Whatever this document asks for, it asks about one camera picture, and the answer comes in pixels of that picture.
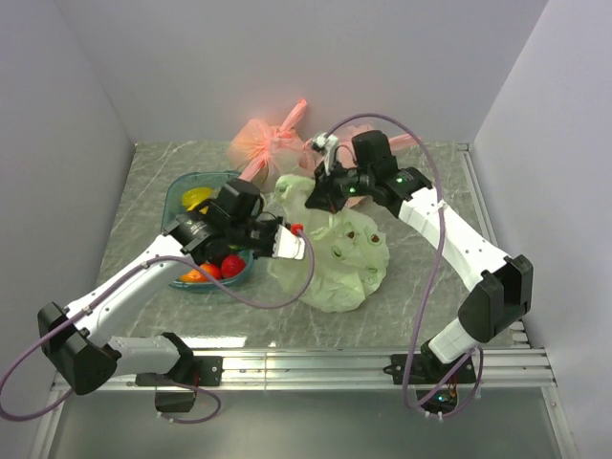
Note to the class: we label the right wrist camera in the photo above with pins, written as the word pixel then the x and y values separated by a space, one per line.
pixel 327 145

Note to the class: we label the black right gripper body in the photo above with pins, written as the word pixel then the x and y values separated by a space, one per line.
pixel 341 184

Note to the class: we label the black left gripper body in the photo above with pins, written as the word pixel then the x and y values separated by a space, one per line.
pixel 255 235

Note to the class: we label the pink tied bag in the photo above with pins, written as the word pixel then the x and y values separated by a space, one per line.
pixel 386 183
pixel 263 152

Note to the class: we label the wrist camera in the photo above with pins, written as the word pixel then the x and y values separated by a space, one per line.
pixel 286 245
pixel 327 145

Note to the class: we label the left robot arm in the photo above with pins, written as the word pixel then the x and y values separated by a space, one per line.
pixel 85 349

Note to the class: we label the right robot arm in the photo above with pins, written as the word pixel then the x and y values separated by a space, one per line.
pixel 500 286

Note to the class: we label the right pink tied bag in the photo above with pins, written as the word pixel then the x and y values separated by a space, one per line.
pixel 386 183

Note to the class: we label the orange fake mango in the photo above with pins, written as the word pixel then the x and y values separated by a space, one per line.
pixel 203 274

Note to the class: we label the yellow fake starfruit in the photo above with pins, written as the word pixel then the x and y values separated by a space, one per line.
pixel 195 196

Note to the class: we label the aluminium mounting rail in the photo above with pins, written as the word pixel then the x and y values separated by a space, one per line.
pixel 321 403

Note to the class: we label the teal plastic basket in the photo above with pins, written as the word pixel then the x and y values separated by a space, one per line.
pixel 173 207

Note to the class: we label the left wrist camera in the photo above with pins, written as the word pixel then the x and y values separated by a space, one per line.
pixel 286 245

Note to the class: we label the light green plastic bag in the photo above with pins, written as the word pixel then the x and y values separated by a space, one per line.
pixel 351 255

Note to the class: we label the left pink tied bag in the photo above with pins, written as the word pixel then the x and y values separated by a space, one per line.
pixel 263 152

